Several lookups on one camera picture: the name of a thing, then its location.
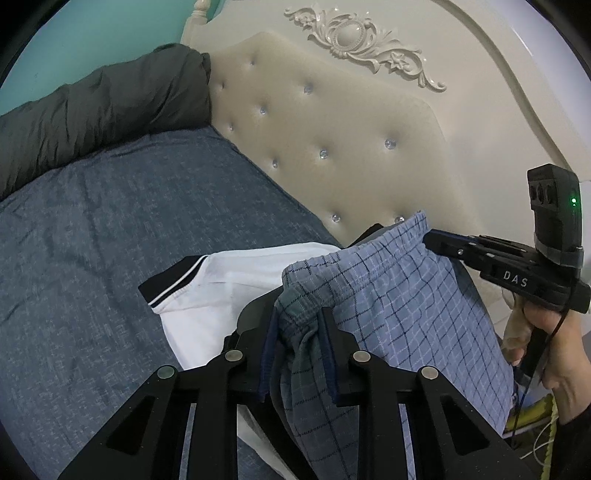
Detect person's right forearm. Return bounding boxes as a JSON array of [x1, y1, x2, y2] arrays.
[[551, 406, 591, 480]]

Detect dark grey rolled duvet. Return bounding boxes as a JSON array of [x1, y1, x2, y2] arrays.
[[0, 44, 213, 201]]

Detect carved headboard ornament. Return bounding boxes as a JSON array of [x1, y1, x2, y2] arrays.
[[284, 2, 448, 92]]

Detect person's right hand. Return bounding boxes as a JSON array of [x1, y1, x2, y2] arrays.
[[501, 295, 591, 425]]

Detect yellow-green object on floor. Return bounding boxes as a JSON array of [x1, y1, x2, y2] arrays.
[[505, 397, 555, 433]]

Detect white shirt with black collar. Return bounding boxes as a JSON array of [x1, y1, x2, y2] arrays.
[[139, 242, 343, 480]]

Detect black folded garment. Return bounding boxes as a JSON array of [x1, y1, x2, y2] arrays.
[[348, 224, 386, 247]]

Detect cream bedpost finial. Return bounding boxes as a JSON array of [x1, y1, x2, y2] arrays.
[[180, 0, 211, 47]]

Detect bed with blue sheet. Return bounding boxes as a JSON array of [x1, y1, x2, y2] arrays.
[[0, 124, 345, 480]]

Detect cream tufted headboard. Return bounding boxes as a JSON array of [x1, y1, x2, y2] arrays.
[[180, 0, 591, 324]]

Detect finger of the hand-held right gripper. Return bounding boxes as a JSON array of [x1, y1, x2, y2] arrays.
[[422, 233, 536, 278], [429, 229, 536, 253]]

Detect blue plaid shorts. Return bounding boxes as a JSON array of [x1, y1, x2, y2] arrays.
[[270, 210, 515, 480]]

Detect white cable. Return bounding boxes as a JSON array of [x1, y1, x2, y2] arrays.
[[519, 429, 555, 468]]

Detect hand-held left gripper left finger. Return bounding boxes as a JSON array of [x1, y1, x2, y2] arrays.
[[58, 295, 280, 480]]

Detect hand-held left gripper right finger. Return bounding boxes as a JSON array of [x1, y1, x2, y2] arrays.
[[320, 306, 536, 480]]

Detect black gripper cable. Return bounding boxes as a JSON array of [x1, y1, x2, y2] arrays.
[[510, 281, 576, 444]]

